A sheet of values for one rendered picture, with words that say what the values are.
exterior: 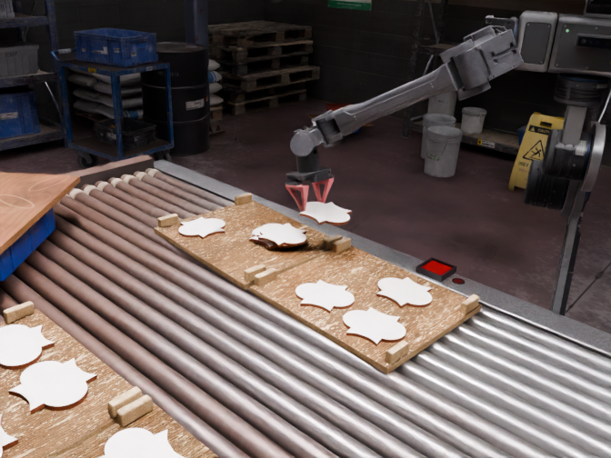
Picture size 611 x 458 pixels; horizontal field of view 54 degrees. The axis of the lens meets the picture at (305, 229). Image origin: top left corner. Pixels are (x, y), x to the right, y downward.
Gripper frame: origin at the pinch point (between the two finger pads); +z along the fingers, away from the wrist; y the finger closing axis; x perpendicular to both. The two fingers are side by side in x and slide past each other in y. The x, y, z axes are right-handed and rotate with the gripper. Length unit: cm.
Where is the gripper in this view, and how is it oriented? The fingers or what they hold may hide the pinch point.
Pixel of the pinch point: (312, 205)
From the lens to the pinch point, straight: 155.8
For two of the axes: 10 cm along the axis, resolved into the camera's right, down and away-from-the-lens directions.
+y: 7.1, -2.5, 6.6
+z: 1.0, 9.6, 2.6
